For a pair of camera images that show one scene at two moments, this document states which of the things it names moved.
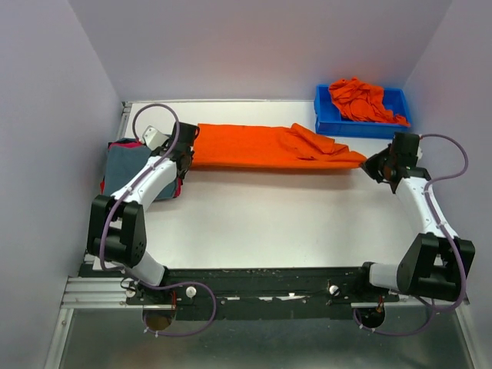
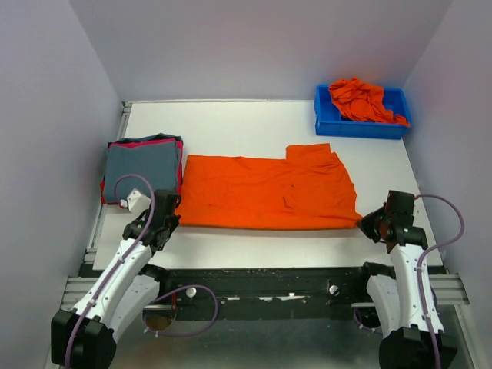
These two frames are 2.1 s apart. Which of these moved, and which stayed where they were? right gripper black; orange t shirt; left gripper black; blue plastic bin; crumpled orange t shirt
Moved: right gripper black; orange t shirt; left gripper black
Stayed: blue plastic bin; crumpled orange t shirt
